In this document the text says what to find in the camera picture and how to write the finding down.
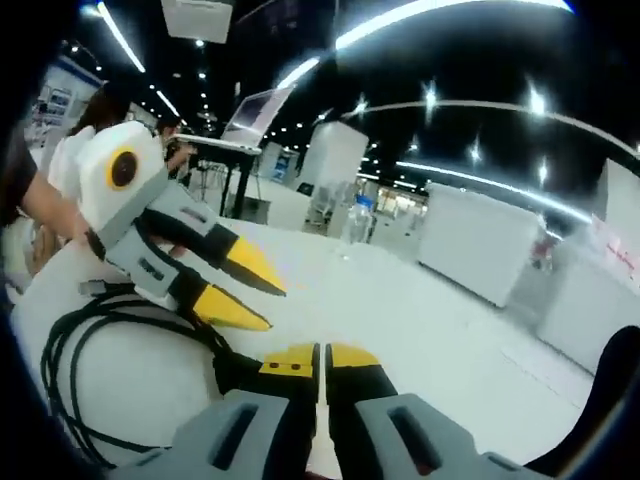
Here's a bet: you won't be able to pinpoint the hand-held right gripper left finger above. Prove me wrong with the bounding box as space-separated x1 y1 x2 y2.
106 341 322 480

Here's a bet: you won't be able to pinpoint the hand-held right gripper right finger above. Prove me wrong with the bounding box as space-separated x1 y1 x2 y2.
325 342 550 480

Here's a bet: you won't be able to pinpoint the black data cable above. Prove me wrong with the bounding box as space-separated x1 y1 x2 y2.
39 279 264 469

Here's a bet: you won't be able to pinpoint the person's left hand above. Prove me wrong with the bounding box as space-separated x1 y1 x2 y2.
148 240 186 260

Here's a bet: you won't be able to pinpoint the open silver laptop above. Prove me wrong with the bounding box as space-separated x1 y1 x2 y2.
222 87 295 150

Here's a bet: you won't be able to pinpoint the white square pillar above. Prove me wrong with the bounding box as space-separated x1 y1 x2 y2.
309 122 370 202
597 159 640 227

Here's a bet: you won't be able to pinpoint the clear water bottle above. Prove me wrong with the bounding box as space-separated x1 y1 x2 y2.
347 196 375 247

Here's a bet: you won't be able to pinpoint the white ceiling unit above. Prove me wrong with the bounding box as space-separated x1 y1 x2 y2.
160 0 236 40

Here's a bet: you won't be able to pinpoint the white storage bin with bags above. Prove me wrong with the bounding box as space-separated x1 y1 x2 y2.
537 239 640 372

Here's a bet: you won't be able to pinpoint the white plastic bags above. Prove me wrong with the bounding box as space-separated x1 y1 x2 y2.
592 214 640 282

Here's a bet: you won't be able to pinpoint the wall display board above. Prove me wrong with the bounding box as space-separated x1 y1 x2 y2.
29 54 101 146

